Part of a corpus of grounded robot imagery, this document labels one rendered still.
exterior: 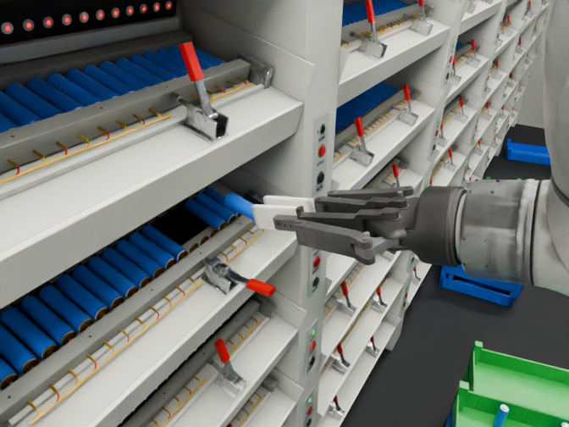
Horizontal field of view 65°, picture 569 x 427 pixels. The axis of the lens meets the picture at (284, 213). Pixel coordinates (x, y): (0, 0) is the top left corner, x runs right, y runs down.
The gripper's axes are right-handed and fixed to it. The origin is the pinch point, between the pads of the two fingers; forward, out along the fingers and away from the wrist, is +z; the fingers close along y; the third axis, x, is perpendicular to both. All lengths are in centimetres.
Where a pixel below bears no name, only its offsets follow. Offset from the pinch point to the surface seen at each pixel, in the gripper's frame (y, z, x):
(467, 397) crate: -38, -10, 64
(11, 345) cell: 26.7, 14.8, 1.8
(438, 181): -119, 18, 47
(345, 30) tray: -36.2, 6.7, -16.4
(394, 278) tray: -80, 23, 66
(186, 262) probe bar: 7.5, 10.7, 3.7
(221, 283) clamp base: 6.2, 7.2, 7.1
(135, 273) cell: 12.7, 13.7, 2.5
